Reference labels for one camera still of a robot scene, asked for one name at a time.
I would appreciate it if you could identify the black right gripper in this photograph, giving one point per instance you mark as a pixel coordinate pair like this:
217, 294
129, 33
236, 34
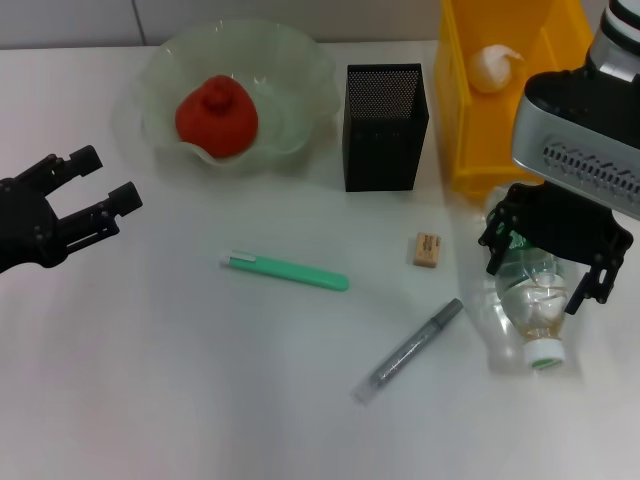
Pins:
560, 225

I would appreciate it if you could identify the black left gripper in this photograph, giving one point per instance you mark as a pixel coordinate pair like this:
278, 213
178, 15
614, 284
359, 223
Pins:
25, 225

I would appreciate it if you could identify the clear green-label plastic bottle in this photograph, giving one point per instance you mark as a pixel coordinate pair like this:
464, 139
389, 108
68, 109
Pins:
535, 295

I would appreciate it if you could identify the red-orange orange fruit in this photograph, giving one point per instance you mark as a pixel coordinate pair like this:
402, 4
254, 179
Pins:
215, 120

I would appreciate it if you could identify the white paper ball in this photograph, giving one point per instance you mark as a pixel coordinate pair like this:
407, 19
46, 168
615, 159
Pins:
492, 67

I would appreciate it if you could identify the tan eraser block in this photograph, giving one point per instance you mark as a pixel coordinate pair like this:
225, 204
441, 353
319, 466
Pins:
426, 249

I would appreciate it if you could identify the grey marker pen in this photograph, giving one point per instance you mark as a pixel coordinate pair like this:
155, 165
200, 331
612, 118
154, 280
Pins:
410, 350

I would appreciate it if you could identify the black mesh pen holder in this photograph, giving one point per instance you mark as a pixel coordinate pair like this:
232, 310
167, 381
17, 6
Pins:
380, 150

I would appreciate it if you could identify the pale green glass fruit bowl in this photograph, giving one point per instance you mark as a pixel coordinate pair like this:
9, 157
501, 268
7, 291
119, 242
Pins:
290, 75

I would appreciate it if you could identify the yellow plastic storage bin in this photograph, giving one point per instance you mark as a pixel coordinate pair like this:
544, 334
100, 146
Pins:
480, 150

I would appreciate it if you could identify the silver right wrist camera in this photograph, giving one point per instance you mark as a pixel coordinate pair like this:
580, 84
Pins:
560, 130

